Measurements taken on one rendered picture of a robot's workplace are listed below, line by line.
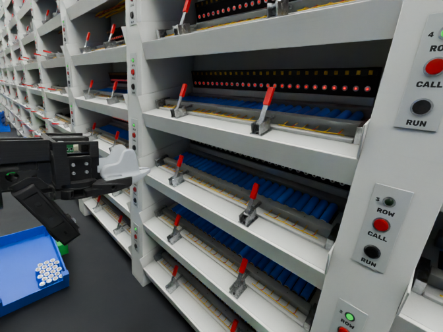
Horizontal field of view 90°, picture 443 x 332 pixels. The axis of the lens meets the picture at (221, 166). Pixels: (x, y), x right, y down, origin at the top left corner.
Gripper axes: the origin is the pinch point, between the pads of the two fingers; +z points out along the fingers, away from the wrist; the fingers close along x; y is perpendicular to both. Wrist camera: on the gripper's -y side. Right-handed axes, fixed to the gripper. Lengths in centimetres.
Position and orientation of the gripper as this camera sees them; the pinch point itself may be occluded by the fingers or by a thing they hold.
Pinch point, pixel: (142, 174)
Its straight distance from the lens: 43.4
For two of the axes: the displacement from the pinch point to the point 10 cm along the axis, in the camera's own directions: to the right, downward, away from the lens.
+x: -7.3, -2.6, 6.4
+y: 1.2, -9.6, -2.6
